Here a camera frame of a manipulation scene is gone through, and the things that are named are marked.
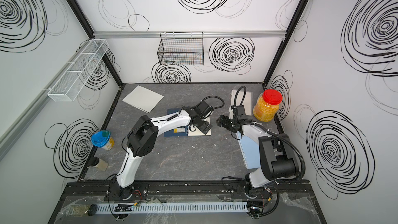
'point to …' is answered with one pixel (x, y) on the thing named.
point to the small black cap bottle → (100, 164)
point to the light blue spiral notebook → (250, 151)
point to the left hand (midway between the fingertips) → (203, 124)
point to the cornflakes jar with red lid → (266, 105)
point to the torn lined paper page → (143, 99)
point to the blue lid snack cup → (102, 138)
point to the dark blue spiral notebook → (176, 131)
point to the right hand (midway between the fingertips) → (222, 123)
